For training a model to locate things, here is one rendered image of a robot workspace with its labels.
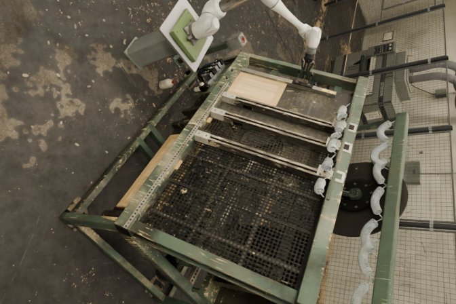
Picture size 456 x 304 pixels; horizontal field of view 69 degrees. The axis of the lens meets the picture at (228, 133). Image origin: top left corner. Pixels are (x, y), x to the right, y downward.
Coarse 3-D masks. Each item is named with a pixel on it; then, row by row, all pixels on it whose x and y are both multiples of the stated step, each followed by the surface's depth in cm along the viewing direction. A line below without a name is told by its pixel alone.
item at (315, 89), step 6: (246, 72) 332; (252, 72) 331; (258, 72) 331; (270, 78) 325; (276, 78) 324; (282, 78) 324; (288, 84) 321; (294, 84) 318; (312, 90) 315; (318, 90) 312; (330, 90) 311; (330, 96) 311
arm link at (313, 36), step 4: (312, 28) 272; (316, 28) 271; (308, 32) 280; (312, 32) 272; (316, 32) 271; (320, 32) 272; (308, 36) 276; (312, 36) 273; (316, 36) 272; (320, 36) 274; (308, 40) 277; (312, 40) 274; (316, 40) 274; (308, 44) 278; (312, 44) 276; (316, 44) 276
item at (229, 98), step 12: (228, 96) 300; (240, 96) 300; (252, 108) 296; (264, 108) 290; (276, 108) 290; (288, 120) 288; (300, 120) 283; (312, 120) 279; (324, 120) 279; (336, 120) 274
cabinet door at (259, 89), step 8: (240, 72) 334; (240, 80) 325; (248, 80) 325; (256, 80) 326; (264, 80) 325; (272, 80) 325; (232, 88) 316; (240, 88) 317; (248, 88) 317; (256, 88) 317; (264, 88) 317; (272, 88) 317; (280, 88) 317; (248, 96) 308; (256, 96) 309; (264, 96) 309; (272, 96) 309; (280, 96) 309; (272, 104) 301
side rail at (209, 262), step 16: (144, 224) 216; (144, 240) 219; (160, 240) 208; (176, 240) 208; (176, 256) 212; (192, 256) 201; (208, 256) 201; (224, 272) 195; (240, 272) 195; (256, 288) 198; (272, 288) 189; (288, 288) 189
